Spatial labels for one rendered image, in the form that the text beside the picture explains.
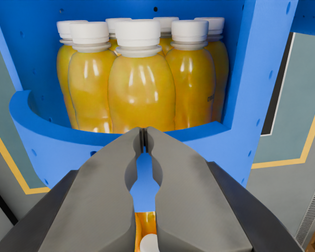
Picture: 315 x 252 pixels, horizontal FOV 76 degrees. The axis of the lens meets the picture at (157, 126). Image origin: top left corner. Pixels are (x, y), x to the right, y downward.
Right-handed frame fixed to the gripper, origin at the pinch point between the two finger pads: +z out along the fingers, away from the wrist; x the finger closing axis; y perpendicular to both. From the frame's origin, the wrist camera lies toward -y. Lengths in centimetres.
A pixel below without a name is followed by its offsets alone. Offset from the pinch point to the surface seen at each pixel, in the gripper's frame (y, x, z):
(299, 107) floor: 62, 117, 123
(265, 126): 68, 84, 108
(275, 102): 49, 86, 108
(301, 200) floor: 172, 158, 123
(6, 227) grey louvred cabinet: 158, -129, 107
